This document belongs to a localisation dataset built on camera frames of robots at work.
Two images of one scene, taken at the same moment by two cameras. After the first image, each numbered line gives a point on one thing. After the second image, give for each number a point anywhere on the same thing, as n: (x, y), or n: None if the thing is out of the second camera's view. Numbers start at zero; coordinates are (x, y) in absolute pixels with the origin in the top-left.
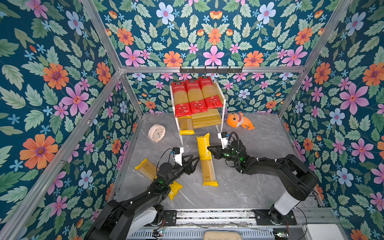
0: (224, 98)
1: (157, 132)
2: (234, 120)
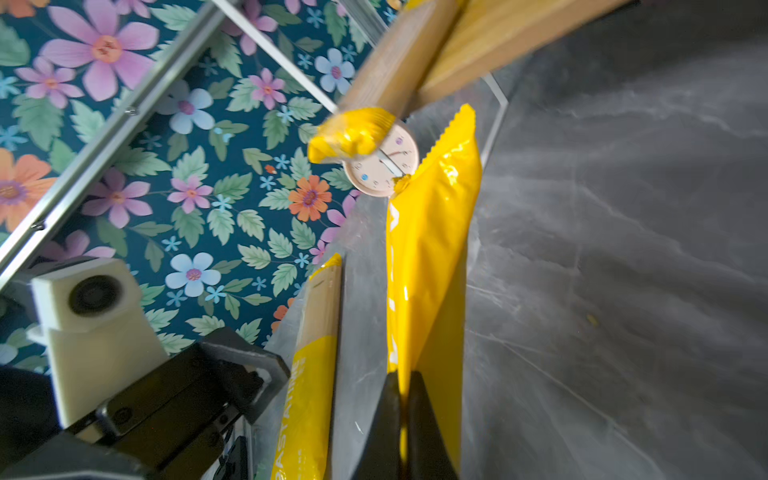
0: (481, 36)
1: (373, 174)
2: None
